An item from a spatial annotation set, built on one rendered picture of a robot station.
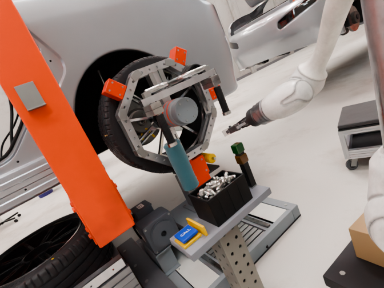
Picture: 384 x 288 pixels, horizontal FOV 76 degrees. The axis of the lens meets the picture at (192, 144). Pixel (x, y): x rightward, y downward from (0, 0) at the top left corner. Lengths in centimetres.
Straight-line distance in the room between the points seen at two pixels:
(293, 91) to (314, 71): 15
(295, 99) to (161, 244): 96
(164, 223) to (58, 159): 63
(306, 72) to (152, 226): 98
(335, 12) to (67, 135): 91
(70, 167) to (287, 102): 80
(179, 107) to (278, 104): 50
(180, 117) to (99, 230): 59
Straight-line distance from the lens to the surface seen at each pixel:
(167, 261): 150
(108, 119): 129
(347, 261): 95
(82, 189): 104
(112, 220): 109
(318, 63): 95
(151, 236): 134
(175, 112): 116
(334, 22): 80
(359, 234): 89
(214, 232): 95
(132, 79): 126
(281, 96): 84
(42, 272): 133
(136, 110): 174
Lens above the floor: 98
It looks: 14 degrees down
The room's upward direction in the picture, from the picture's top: 24 degrees counter-clockwise
